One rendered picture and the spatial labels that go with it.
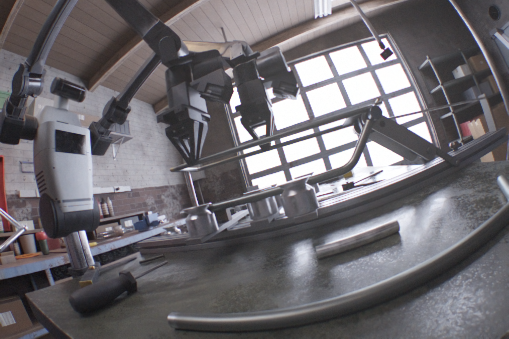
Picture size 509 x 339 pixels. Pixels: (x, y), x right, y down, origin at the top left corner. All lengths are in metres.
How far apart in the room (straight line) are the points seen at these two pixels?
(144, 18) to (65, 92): 0.54
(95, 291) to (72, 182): 0.58
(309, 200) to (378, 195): 0.15
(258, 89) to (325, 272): 0.36
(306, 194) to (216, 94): 0.22
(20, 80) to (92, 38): 1.89
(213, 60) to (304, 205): 0.31
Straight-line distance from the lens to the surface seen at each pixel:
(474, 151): 0.49
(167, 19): 2.36
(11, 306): 1.52
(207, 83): 0.39
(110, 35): 2.58
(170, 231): 0.61
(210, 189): 3.76
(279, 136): 0.34
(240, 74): 0.48
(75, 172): 0.83
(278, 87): 0.46
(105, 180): 2.71
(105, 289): 0.28
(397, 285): 0.15
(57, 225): 0.78
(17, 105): 0.84
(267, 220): 0.33
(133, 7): 0.55
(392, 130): 0.38
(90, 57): 2.80
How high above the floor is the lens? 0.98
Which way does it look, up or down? 9 degrees up
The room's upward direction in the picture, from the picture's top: 16 degrees counter-clockwise
